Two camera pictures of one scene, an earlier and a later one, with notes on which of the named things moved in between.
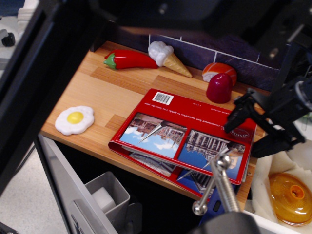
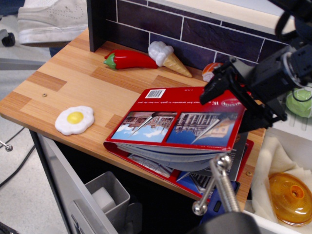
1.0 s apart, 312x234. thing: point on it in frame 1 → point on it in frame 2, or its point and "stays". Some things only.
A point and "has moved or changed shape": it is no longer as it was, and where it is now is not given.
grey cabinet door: [79, 211] stays
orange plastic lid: [292, 198] stays
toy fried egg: [74, 120] stays
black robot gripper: [279, 109] → [259, 87]
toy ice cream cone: [163, 54] stays
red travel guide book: [180, 142] has moved or changed shape
